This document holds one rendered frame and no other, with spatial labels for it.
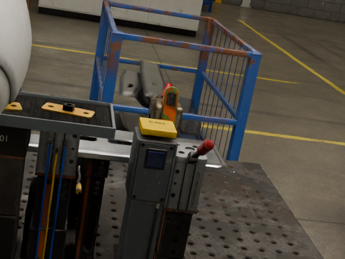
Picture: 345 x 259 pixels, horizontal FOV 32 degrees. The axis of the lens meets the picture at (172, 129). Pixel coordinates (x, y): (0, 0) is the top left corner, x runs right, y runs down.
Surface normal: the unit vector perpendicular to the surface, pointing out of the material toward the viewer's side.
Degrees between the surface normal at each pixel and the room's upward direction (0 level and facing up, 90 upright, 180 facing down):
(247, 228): 0
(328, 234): 0
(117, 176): 0
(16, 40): 64
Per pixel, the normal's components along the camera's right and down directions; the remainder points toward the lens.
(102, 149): 0.18, -0.94
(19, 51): 0.98, -0.09
